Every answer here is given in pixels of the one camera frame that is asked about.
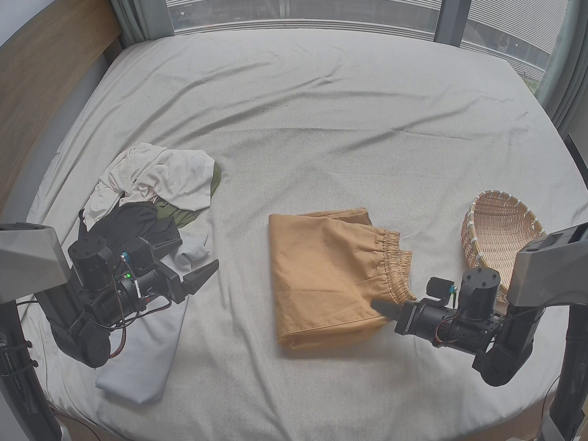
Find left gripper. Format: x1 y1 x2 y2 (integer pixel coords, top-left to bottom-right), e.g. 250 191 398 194
119 259 220 305

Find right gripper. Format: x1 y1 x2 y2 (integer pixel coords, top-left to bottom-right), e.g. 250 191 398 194
395 302 449 339

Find tan shorts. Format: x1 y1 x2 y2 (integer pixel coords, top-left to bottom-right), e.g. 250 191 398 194
268 207 417 352

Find green garment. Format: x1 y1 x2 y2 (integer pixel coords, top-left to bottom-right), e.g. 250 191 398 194
153 161 222 229

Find black garment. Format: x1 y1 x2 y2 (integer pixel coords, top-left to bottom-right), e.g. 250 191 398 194
77 202 183 266

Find pale blue garment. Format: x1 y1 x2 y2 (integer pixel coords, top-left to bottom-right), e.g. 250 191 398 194
94 232 210 406

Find white garment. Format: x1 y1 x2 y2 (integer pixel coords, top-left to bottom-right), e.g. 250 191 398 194
85 142 217 229

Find round woven basket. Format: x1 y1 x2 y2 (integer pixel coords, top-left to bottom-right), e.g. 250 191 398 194
461 190 548 305

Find bed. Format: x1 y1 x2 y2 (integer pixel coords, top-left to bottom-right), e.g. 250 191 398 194
0 0 588 441

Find grey-green curtain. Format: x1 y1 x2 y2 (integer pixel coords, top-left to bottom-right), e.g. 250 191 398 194
535 0 588 133
99 0 178 46

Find window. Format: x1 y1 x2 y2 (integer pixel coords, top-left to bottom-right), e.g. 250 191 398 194
156 0 573 82

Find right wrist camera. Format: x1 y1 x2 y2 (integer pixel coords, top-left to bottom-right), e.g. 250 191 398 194
426 277 457 302

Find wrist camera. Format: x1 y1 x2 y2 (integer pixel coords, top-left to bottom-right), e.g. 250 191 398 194
426 277 457 302
120 238 153 270

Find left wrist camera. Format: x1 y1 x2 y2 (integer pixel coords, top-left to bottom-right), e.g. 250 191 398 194
120 238 153 270

